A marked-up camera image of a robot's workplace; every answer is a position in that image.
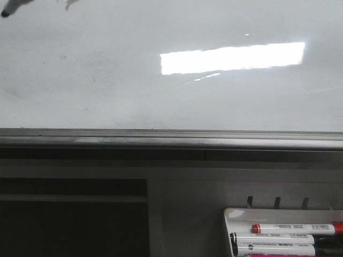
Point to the white black-tipped whiteboard marker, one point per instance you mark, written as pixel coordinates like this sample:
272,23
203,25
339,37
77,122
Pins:
12,6

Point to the black capped white marker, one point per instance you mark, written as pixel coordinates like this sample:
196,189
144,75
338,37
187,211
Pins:
276,238
242,249

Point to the pink marker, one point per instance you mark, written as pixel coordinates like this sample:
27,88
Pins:
289,256

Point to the grey aluminium whiteboard ledge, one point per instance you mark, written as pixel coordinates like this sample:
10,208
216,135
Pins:
131,144

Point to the lower black capped white marker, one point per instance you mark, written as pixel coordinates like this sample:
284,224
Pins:
242,249

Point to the red capped white marker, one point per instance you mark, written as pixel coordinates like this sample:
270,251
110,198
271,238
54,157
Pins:
312,229

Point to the white whiteboard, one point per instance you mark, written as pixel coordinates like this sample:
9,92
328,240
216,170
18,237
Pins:
188,65

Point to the white marker tray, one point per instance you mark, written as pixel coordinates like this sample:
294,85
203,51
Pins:
240,220

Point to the upper black capped white marker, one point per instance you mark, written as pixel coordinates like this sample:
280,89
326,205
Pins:
276,238

